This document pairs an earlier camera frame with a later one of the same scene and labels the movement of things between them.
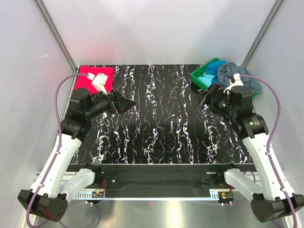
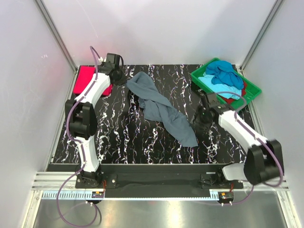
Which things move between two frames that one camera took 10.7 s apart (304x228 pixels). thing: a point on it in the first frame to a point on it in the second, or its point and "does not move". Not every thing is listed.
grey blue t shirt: x=227 y=69 to x=156 y=107
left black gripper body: x=104 y=103 to x=121 y=77
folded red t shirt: x=85 y=82 does not move
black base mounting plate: x=160 y=175 does not move
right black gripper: x=216 y=91 to x=200 y=110
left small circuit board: x=97 y=194 does not move
